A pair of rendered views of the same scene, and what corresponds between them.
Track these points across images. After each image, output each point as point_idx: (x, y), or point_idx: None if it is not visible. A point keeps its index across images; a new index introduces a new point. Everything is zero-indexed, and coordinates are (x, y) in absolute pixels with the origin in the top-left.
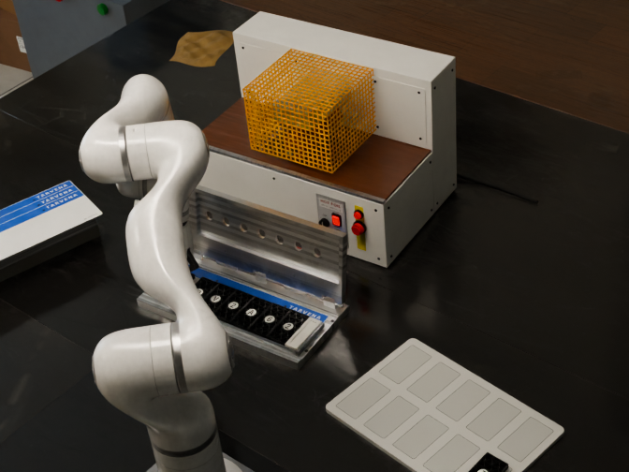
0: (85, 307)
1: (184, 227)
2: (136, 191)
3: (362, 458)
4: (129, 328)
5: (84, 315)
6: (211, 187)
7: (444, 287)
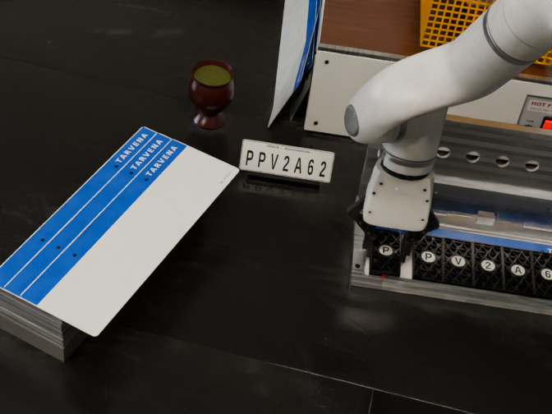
0: (278, 313)
1: (433, 172)
2: (391, 134)
3: None
4: (365, 329)
5: (286, 325)
6: (338, 105)
7: None
